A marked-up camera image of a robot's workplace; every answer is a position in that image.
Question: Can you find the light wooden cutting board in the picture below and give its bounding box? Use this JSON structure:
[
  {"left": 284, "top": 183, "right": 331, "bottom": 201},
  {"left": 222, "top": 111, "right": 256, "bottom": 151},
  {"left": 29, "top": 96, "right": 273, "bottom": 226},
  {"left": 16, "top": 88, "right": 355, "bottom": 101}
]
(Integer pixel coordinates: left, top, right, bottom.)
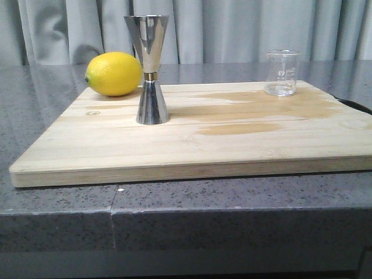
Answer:
[{"left": 9, "top": 81, "right": 371, "bottom": 187}]

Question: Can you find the small glass beaker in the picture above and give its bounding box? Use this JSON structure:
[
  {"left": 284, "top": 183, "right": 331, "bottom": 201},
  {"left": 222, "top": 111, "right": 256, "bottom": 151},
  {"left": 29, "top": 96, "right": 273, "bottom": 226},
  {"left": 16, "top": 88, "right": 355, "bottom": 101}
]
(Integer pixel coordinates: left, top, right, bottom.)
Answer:
[{"left": 264, "top": 49, "right": 301, "bottom": 97}]

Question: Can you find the yellow lemon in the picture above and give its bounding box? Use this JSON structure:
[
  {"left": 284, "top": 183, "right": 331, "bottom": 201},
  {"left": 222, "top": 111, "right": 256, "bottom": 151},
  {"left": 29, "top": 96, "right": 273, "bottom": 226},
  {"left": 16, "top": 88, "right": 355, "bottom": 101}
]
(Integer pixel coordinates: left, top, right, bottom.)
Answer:
[{"left": 85, "top": 52, "right": 142, "bottom": 96}]

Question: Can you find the steel hourglass jigger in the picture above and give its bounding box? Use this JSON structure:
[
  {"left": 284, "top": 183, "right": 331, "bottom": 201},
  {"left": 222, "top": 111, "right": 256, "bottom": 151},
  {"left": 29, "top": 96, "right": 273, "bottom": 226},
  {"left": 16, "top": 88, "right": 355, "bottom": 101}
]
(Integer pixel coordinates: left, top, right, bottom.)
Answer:
[{"left": 124, "top": 15, "right": 169, "bottom": 125}]

